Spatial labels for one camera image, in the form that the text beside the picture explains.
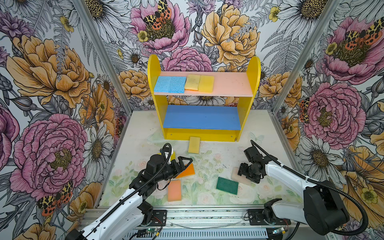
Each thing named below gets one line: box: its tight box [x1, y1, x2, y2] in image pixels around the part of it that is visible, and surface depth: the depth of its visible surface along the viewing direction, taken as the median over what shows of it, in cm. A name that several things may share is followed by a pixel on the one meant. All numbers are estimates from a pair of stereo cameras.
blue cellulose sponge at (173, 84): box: [162, 76, 187, 94], surface depth 78 cm
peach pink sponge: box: [167, 179, 182, 202], surface depth 83 cm
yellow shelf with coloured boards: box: [147, 54, 262, 142], surface depth 101 cm
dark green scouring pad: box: [216, 176, 239, 195], surface depth 85 cm
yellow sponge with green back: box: [188, 136, 201, 154], surface depth 101 cm
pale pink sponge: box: [231, 167, 254, 186], surface depth 86 cm
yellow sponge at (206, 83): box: [198, 75, 215, 94], surface depth 76 cm
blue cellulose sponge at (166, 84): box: [154, 76, 178, 94], surface depth 78 cm
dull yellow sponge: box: [185, 74, 201, 91], surface depth 78 cm
